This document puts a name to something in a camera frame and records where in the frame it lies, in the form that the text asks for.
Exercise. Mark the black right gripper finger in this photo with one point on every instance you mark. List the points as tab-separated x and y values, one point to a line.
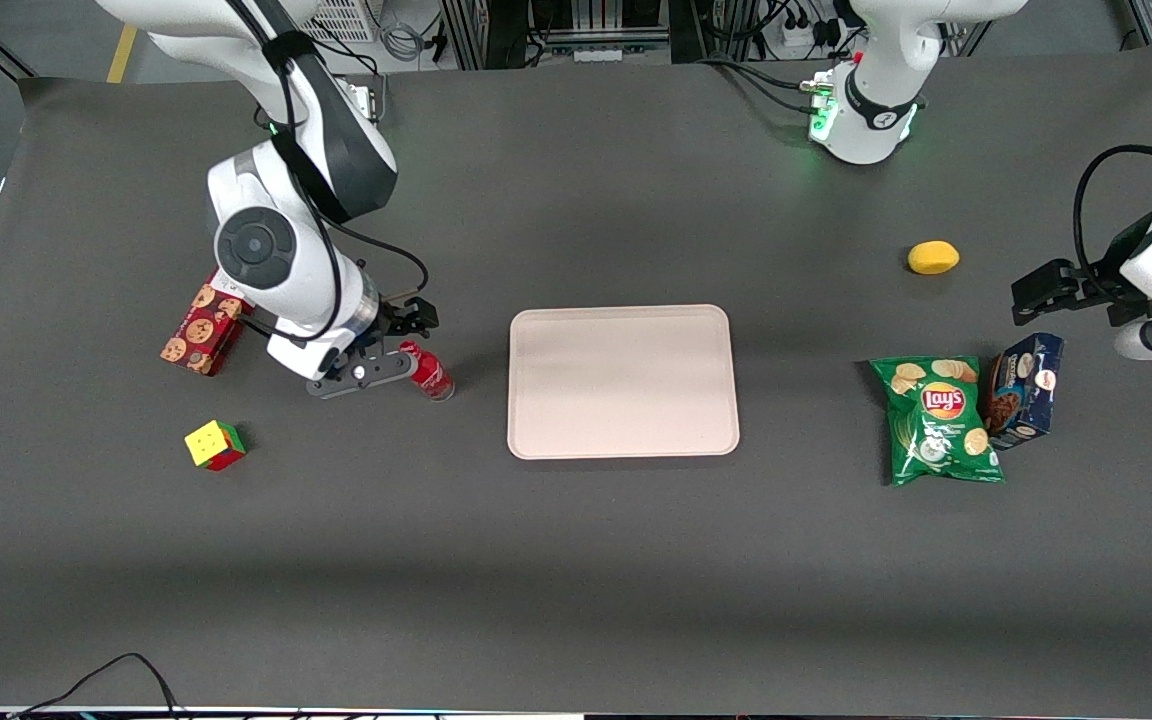
371	347
414	315

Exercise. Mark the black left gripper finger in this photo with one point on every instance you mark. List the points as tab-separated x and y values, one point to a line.
1026	316
1048	280

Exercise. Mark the red coke bottle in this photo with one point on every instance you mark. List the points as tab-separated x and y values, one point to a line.
431	380

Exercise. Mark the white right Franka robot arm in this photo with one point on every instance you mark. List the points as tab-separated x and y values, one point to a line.
266	245

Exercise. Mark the beige plastic tray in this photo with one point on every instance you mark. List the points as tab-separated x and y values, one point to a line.
626	385

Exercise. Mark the blue cookie box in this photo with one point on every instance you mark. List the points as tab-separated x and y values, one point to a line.
1033	395

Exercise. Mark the red cookie box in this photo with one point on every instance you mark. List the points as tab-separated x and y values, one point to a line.
198	335

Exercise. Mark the yellow lemon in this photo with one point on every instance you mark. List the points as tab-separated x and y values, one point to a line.
933	258

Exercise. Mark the colourful Rubik's cube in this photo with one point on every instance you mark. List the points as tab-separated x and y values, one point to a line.
211	445

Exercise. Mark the green Lay's chips bag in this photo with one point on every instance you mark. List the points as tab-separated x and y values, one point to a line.
941	425

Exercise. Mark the white perforated box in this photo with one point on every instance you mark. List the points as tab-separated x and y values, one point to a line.
351	18

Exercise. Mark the black equipment rack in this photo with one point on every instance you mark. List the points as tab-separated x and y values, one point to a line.
576	25

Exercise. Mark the white power strip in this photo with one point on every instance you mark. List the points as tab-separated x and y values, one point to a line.
801	35

